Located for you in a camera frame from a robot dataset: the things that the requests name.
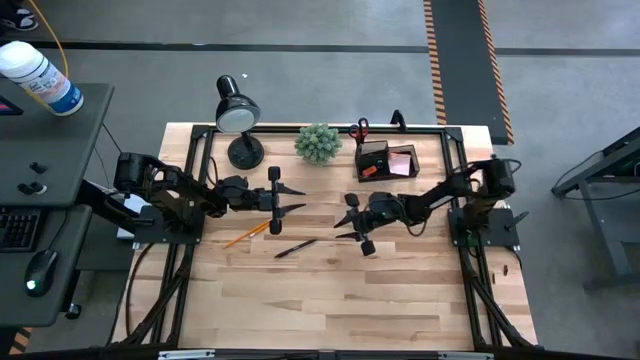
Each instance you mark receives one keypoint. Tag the green succulent plant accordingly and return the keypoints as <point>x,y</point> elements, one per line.
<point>318,144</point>

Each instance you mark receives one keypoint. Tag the black computer desk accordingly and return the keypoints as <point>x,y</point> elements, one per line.
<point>60,130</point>

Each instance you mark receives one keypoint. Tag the small black knob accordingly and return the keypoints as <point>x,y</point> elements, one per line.
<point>37,167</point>

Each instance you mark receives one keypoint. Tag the pink sticky note pad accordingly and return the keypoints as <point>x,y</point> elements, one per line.
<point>400,164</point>

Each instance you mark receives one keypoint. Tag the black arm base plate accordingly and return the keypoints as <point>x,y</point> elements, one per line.
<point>150,235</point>
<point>500,232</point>

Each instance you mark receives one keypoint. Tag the dark grey metal table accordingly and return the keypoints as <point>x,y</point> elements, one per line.
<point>607,235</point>

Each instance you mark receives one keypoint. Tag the white flat box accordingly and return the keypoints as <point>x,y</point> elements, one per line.
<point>134,204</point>

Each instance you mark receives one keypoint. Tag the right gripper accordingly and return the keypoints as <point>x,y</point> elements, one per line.
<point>382,212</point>

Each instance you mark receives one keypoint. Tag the orange black striped tape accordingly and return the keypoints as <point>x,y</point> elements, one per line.
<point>20,341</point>

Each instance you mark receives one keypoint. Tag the grey depth camera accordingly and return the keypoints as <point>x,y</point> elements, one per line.
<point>326,355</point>

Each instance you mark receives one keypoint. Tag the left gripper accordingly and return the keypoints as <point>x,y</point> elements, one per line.
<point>247,197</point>

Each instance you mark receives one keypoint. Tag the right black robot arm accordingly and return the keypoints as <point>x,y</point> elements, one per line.
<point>450,192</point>

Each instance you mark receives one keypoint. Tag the black aluminium table frame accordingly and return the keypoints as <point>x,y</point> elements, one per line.
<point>280,129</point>

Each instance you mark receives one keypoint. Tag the black mesh desk organizer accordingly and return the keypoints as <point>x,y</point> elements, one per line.
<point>372,150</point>

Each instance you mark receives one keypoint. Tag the black computer mouse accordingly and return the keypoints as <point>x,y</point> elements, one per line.
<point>41,270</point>

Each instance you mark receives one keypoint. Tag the black pointed lever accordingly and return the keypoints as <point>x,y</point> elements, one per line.
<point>517,220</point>

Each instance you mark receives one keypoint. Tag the silver metal bracket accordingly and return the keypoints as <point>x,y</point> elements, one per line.
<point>185,355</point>
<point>465,356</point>

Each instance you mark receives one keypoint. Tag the white wipes canister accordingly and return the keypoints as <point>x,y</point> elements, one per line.
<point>42,80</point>

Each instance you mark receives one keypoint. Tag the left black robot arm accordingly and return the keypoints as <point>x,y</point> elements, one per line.
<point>170,192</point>

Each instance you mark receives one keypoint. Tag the black pen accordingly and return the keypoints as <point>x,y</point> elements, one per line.
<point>296,248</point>

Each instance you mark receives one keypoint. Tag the orange pencil pink eraser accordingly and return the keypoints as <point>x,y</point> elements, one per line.
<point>261,227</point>
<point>242,239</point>

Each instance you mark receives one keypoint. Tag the black keyboard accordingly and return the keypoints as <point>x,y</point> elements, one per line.
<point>17,230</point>

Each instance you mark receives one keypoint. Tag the black desk lamp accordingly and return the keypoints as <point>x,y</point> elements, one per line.
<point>237,117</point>

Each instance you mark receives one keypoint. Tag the dark device pink screen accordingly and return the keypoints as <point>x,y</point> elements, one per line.
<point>9,106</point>

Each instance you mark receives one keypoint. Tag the black striped-edge floor mat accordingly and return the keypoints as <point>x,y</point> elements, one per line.
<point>465,65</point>

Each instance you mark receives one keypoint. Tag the person's shoe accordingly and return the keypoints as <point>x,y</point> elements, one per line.
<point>20,21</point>

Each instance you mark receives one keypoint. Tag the small red-orange plastic item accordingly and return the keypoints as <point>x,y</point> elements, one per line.
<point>369,171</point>

